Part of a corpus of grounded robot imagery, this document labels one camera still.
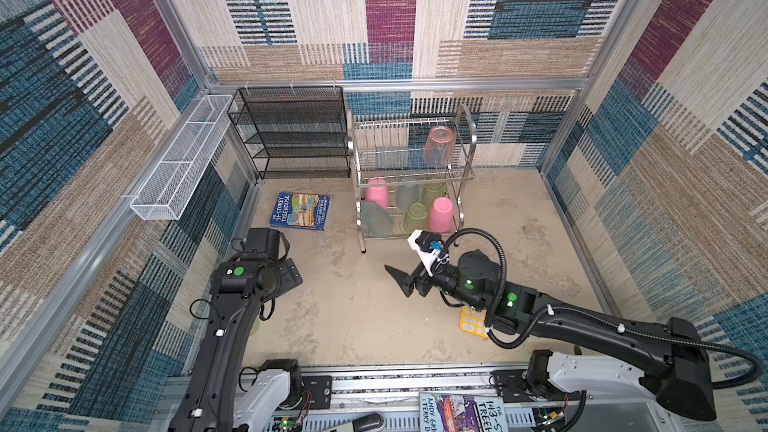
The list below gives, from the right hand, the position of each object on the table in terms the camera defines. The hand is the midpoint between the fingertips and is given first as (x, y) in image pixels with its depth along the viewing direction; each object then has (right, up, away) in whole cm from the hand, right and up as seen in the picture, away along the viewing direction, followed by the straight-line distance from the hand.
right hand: (402, 254), depth 68 cm
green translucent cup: (+11, +15, +31) cm, 36 cm away
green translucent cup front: (+5, +6, +24) cm, 25 cm away
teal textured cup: (-6, +6, +22) cm, 24 cm away
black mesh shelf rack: (-37, +37, +42) cm, 67 cm away
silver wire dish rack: (+2, +20, +15) cm, 25 cm away
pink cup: (-6, +14, +28) cm, 32 cm away
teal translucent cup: (+3, +13, +33) cm, 35 cm away
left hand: (-30, -7, +6) cm, 31 cm away
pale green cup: (-40, -23, +17) cm, 49 cm away
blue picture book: (-33, +8, +38) cm, 51 cm away
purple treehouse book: (+10, -36, +1) cm, 37 cm away
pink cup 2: (+13, +8, +22) cm, 27 cm away
